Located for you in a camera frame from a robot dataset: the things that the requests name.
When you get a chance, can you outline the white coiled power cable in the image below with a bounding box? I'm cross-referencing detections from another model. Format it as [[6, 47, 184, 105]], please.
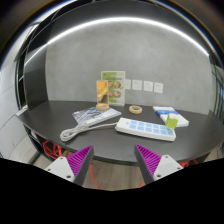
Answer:
[[59, 121, 118, 143]]

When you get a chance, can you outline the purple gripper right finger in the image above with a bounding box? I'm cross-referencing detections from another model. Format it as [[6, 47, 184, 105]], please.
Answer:
[[133, 144, 184, 186]]

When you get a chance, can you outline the white power strip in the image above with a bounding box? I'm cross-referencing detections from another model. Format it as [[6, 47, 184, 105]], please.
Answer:
[[115, 118, 176, 141]]

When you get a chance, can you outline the white wall socket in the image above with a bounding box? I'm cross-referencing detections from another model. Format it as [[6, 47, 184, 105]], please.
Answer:
[[125, 79, 131, 90], [143, 81, 153, 92], [132, 80, 142, 91], [154, 83, 163, 93]]

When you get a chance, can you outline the grey magazine booklet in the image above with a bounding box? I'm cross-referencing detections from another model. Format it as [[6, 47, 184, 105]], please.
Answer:
[[73, 107, 121, 126]]

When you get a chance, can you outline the curved ceiling light strip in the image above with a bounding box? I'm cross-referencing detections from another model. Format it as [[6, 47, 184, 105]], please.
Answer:
[[25, 17, 209, 66]]

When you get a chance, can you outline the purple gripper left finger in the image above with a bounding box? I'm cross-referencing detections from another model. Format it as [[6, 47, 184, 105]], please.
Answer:
[[44, 144, 95, 187]]

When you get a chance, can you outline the red wire chair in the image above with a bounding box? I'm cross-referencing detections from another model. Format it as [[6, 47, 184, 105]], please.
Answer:
[[43, 141, 98, 188]]

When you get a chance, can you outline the tape roll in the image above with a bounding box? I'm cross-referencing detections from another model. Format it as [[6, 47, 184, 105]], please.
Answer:
[[129, 105, 142, 114]]

